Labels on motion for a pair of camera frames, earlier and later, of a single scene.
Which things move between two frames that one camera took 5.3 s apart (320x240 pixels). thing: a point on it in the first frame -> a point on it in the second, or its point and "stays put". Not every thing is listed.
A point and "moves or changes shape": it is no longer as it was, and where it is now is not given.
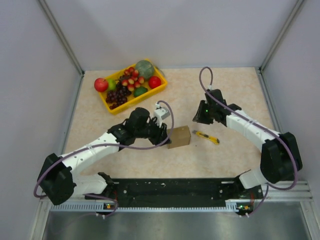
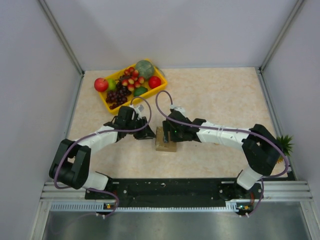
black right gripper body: (205, 115) -> (176, 135)
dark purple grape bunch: (118, 96) stays put
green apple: (112, 84) stays put
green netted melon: (145, 69) stays put
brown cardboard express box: (180, 136) moves or changes shape
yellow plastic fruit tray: (132, 85) stays put
